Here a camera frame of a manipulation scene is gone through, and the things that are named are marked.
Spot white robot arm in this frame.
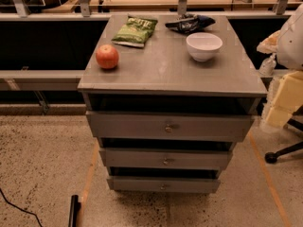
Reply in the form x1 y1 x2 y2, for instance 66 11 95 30
276 4 303 70

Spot bottom grey drawer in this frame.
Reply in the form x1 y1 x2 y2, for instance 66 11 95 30
107 176 220 194

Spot black chair leg with caster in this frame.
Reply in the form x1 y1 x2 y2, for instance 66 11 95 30
264 118 303 165

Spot white bowl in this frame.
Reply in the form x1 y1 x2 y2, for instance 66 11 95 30
186 32 223 61

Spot grey drawer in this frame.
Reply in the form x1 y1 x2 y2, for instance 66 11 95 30
107 176 220 194
86 111 253 142
100 148 232 170

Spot green jalapeno chip bag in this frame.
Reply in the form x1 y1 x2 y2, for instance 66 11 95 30
112 16 158 48

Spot middle grey drawer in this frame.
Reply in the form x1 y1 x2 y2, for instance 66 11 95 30
100 148 232 170

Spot dark blue chip bag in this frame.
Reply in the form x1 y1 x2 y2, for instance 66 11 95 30
165 13 216 34

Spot top grey drawer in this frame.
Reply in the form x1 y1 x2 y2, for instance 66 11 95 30
86 111 253 142

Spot grey drawer cabinet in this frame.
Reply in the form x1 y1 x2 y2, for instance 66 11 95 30
78 15 266 180

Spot black bar on floor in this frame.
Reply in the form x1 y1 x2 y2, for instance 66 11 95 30
68 195 80 227

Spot black floor cable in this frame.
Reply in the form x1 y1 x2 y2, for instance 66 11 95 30
0 188 44 227

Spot red apple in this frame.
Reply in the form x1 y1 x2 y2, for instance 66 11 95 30
96 44 119 69

